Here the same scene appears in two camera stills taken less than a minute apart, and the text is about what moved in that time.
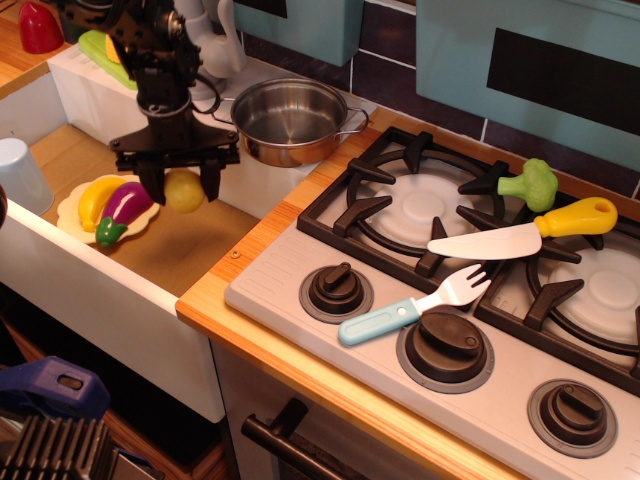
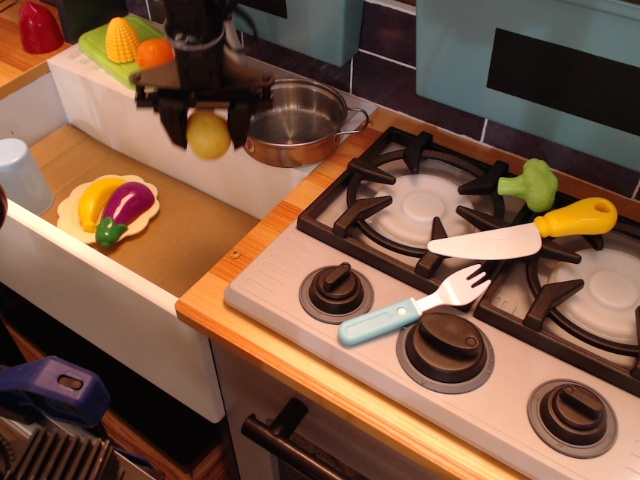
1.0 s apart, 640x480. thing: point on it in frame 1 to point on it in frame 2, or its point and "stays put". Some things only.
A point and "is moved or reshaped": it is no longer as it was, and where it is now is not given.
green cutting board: (93, 44) stays put
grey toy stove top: (500, 302) stays put
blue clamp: (55, 384) stays put
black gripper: (176, 141) to (205, 70)
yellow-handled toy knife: (513, 243) stays put
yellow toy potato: (184, 190) is moved or reshaped
